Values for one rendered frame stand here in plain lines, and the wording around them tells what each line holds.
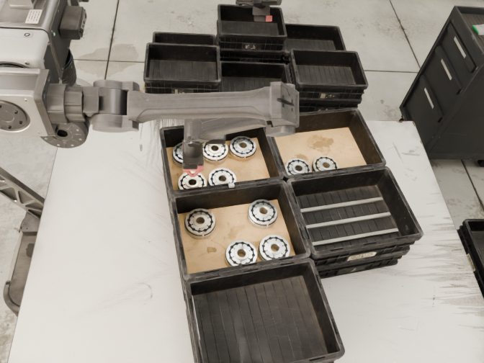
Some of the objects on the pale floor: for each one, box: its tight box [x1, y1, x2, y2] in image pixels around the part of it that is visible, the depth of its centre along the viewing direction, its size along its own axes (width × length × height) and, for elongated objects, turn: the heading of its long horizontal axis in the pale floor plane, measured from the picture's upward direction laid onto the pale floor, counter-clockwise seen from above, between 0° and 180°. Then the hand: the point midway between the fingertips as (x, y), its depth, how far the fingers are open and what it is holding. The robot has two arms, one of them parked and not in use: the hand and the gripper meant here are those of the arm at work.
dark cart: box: [399, 5, 484, 167], centre depth 263 cm, size 60×45×90 cm
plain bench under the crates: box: [7, 119, 484, 363], centre depth 182 cm, size 160×160×70 cm
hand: (192, 168), depth 148 cm, fingers open, 6 cm apart
